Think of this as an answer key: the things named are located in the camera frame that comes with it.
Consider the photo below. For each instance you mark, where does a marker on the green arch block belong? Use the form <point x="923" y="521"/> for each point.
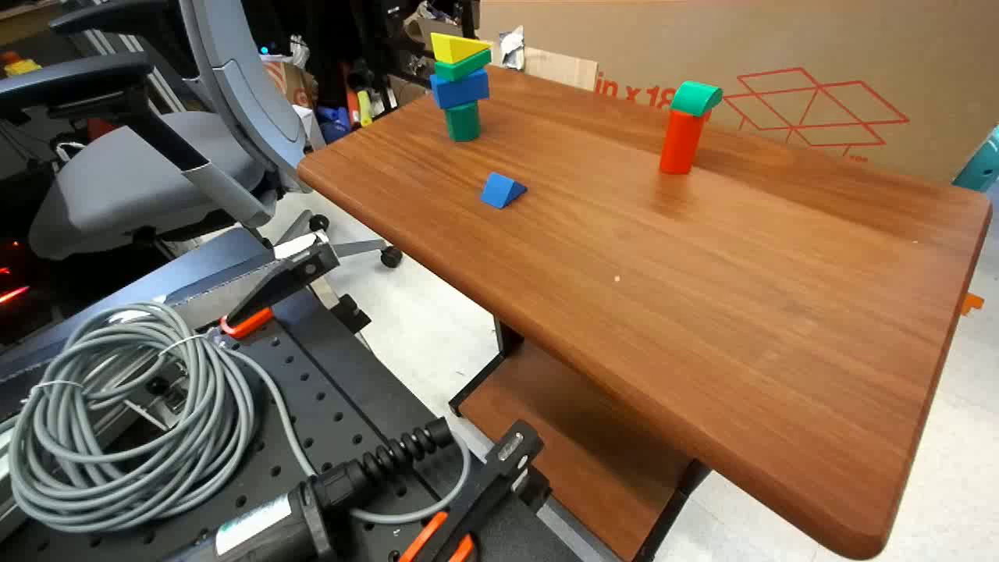
<point x="695" y="98"/>

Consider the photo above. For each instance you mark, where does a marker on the blue wedge block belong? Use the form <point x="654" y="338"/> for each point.
<point x="499" y="193"/>

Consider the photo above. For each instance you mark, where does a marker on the green cylinder block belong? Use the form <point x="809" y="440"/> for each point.
<point x="462" y="123"/>

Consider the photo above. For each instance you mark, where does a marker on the blue rectangular block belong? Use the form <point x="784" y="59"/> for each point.
<point x="460" y="91"/>

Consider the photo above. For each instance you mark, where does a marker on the flat green block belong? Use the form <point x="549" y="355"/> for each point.
<point x="467" y="70"/>

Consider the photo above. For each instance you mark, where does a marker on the orange cylinder block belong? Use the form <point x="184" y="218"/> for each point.
<point x="683" y="144"/>

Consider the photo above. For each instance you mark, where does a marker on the yellow wedge block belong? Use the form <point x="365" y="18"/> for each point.
<point x="454" y="48"/>

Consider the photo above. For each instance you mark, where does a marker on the black clamp with orange trigger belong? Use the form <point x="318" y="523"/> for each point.
<point x="485" y="489"/>
<point x="283" y="277"/>

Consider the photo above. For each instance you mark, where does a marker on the black power plug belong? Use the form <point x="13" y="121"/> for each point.
<point x="344" y="489"/>

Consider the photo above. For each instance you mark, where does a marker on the grey office chair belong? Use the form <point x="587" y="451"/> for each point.
<point x="136" y="175"/>

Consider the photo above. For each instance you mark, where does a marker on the large cardboard box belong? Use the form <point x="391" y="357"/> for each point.
<point x="907" y="65"/>

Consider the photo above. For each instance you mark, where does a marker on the small orange tag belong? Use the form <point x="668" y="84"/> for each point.
<point x="970" y="304"/>

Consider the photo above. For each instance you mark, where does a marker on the teal plastic object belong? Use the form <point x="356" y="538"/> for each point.
<point x="980" y="164"/>

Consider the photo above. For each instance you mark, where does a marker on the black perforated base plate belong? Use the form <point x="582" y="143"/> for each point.
<point x="314" y="395"/>

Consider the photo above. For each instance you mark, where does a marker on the grey metal rail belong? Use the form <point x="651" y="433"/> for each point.
<point x="157" y="285"/>

